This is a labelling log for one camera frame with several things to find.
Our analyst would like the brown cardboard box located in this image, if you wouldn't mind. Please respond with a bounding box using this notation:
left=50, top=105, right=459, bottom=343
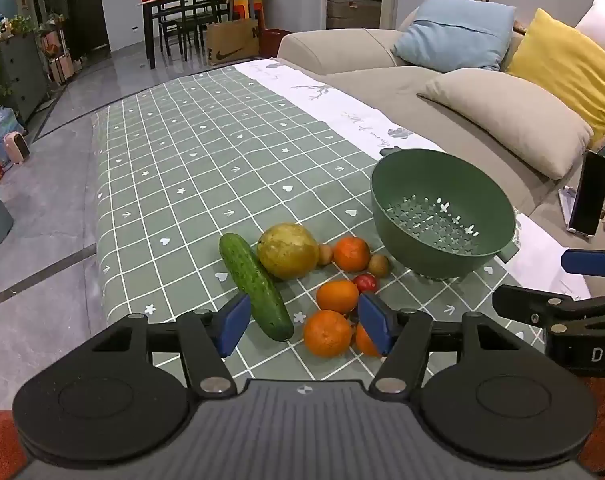
left=206, top=18, right=260, bottom=66

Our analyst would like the light blue pillow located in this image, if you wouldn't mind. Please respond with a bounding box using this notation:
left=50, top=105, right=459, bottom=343
left=391, top=0, right=517, bottom=72

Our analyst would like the black dining chair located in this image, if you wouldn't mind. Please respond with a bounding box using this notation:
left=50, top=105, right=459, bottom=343
left=159, top=7, right=184, bottom=57
left=175, top=0, right=222, bottom=59

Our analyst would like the dark dining table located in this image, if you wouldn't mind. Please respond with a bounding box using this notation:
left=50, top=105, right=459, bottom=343
left=141, top=0, right=233, bottom=69

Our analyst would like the small red fruit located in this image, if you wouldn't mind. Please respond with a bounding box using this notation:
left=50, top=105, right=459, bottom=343
left=352, top=272, right=379, bottom=294

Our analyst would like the silver phone stand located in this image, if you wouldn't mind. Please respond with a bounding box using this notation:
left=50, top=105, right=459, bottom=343
left=557, top=185, right=605, bottom=239

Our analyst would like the orange tangerine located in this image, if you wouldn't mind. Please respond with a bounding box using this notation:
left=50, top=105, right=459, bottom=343
left=315, top=280, right=359, bottom=315
left=332, top=236, right=372, bottom=273
left=355, top=322, right=383, bottom=358
left=303, top=310, right=354, bottom=359

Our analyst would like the yellow pillow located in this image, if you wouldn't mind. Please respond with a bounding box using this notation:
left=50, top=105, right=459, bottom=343
left=505, top=8, right=605, bottom=148

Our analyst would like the beige pillow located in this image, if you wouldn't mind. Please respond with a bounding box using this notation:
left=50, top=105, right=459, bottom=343
left=416, top=69, right=594, bottom=181

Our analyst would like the green cucumber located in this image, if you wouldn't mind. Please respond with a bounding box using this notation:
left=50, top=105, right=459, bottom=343
left=219, top=232, right=296, bottom=342

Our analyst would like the stack of plastic stools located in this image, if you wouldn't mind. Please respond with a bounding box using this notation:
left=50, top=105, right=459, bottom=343
left=227, top=0, right=266, bottom=25

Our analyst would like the blue water bottle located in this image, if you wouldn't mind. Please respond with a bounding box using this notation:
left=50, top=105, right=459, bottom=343
left=0, top=92, right=26, bottom=166

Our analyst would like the beige sofa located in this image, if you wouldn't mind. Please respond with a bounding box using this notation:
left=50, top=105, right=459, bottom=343
left=276, top=7, right=605, bottom=281

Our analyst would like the dark red bin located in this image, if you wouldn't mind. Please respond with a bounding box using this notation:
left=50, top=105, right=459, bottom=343
left=260, top=27, right=293, bottom=61

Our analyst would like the pink space heater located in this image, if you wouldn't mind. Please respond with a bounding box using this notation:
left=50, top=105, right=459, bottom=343
left=5, top=131, right=31, bottom=165

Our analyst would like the green plastic colander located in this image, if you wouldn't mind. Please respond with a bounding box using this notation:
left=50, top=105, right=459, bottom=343
left=371, top=146, right=520, bottom=281

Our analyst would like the brown kiwi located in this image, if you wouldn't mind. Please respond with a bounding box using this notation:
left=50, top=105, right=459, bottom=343
left=367, top=254, right=392, bottom=278

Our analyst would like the white pillow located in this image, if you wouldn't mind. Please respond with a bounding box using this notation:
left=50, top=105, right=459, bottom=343
left=575, top=0, right=605, bottom=61

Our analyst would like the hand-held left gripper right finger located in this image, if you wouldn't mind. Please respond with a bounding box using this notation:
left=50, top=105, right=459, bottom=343
left=357, top=292, right=521, bottom=399

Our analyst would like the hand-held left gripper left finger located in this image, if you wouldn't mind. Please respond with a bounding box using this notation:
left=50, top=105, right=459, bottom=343
left=90, top=292, right=253, bottom=399

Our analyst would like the pink suitcase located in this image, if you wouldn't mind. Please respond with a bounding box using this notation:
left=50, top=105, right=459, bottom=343
left=47, top=30, right=76, bottom=86

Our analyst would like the black smartphone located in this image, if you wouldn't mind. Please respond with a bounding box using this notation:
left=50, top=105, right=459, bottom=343
left=568, top=150, right=605, bottom=235

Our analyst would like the green checked tablecloth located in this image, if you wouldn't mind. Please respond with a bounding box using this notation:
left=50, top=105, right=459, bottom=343
left=91, top=57, right=593, bottom=386

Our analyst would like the grey drawer cabinet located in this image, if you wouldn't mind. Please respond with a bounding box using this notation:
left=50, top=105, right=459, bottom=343
left=0, top=32, right=49, bottom=122

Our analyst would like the orange red cloth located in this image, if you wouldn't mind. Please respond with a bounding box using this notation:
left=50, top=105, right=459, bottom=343
left=0, top=375, right=605, bottom=480

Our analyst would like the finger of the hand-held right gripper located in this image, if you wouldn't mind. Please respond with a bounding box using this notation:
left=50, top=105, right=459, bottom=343
left=561, top=246, right=605, bottom=279
left=492, top=284, right=605, bottom=333

